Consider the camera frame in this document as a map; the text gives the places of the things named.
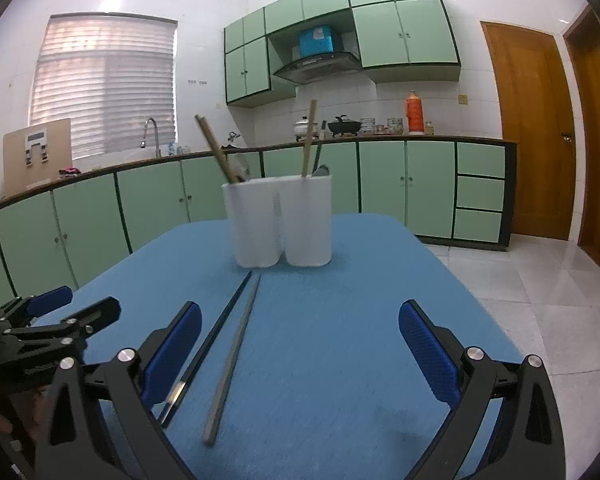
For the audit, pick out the black chopstick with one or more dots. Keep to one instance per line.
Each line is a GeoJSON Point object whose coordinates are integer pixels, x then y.
{"type": "Point", "coordinates": [321, 140]}
{"type": "Point", "coordinates": [215, 332]}

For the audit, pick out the closed wooden door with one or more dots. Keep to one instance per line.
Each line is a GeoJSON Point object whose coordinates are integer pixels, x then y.
{"type": "Point", "coordinates": [527, 130]}

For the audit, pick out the white plastic bracket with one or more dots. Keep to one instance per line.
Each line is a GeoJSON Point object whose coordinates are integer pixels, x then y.
{"type": "Point", "coordinates": [36, 147]}

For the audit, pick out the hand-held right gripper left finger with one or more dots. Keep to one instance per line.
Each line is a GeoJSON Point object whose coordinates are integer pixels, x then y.
{"type": "Point", "coordinates": [175, 350]}

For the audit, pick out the green upper wall cabinets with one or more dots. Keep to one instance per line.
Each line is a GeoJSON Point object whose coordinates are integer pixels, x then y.
{"type": "Point", "coordinates": [410, 30]}

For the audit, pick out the white utensil holder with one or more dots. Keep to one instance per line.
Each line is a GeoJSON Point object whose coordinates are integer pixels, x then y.
{"type": "Point", "coordinates": [260, 220]}

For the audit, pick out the black wok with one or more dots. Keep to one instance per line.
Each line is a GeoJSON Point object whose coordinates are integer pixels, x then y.
{"type": "Point", "coordinates": [344, 127]}

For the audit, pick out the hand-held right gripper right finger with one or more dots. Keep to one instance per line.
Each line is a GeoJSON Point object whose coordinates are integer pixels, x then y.
{"type": "Point", "coordinates": [427, 355]}

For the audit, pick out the metal kettle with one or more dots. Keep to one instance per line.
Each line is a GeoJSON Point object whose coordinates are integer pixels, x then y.
{"type": "Point", "coordinates": [234, 139]}

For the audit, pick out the stack of bowls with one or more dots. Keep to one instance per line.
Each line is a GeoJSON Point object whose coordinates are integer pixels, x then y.
{"type": "Point", "coordinates": [369, 126]}

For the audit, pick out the blue table mat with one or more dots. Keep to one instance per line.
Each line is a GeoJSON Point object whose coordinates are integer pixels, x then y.
{"type": "Point", "coordinates": [330, 310]}

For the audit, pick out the small jar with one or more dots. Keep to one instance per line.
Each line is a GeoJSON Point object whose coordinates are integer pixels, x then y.
{"type": "Point", "coordinates": [429, 129]}

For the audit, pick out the orange thermos flask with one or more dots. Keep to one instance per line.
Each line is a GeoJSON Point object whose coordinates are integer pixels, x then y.
{"type": "Point", "coordinates": [415, 112]}

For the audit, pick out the blue box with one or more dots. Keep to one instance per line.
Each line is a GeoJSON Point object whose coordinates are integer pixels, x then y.
{"type": "Point", "coordinates": [317, 41]}

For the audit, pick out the green cabinet drawer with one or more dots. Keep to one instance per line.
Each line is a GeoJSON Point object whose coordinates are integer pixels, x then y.
{"type": "Point", "coordinates": [477, 225]}
{"type": "Point", "coordinates": [480, 160]}
{"type": "Point", "coordinates": [479, 192]}

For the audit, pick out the green lower kitchen cabinets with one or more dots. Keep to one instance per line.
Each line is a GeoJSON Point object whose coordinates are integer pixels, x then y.
{"type": "Point", "coordinates": [150, 200]}

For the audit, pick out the window blinds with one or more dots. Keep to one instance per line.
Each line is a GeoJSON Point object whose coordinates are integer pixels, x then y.
{"type": "Point", "coordinates": [105, 85]}

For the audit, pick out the range hood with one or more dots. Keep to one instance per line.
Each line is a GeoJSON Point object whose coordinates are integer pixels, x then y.
{"type": "Point", "coordinates": [315, 67]}

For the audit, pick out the cardboard box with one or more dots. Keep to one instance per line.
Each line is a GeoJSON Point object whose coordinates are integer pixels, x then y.
{"type": "Point", "coordinates": [15, 170]}

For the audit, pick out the metal spoon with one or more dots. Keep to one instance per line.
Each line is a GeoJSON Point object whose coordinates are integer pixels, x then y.
{"type": "Point", "coordinates": [321, 171]}

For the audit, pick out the metal chopstick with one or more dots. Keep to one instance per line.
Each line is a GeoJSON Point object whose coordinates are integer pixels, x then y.
{"type": "Point", "coordinates": [235, 355]}

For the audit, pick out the wooden chopstick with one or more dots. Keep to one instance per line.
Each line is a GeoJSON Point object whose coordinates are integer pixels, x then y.
{"type": "Point", "coordinates": [217, 147]}
{"type": "Point", "coordinates": [309, 135]}

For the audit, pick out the metal kitchen faucet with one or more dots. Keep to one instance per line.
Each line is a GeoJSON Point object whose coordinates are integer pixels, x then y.
{"type": "Point", "coordinates": [155, 135]}

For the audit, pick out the white cooking pot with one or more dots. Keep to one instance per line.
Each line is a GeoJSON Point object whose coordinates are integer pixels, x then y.
{"type": "Point", "coordinates": [304, 130]}

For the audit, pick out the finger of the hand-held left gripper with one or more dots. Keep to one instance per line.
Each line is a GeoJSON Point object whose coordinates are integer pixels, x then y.
{"type": "Point", "coordinates": [97, 312]}
{"type": "Point", "coordinates": [50, 300]}

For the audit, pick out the pink cloth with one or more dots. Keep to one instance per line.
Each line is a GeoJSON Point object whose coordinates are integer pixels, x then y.
{"type": "Point", "coordinates": [70, 171]}

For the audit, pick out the bottles by sink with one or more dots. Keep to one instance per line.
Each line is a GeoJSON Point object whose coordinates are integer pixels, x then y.
{"type": "Point", "coordinates": [178, 150]}

